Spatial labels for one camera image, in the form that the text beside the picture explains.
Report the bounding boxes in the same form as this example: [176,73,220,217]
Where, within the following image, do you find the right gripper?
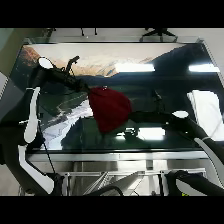
[128,111,146,124]

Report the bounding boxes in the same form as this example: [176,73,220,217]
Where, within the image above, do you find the black office chair base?
[139,28,179,42]

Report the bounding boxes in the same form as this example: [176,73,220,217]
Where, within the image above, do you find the black cable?
[37,113,58,178]

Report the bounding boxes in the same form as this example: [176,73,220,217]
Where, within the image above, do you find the red T-shirt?
[87,86,133,135]

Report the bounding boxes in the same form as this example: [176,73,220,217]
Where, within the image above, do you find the silver frame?
[19,150,210,197]

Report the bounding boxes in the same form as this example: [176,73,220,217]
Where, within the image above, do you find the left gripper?
[73,77,91,94]

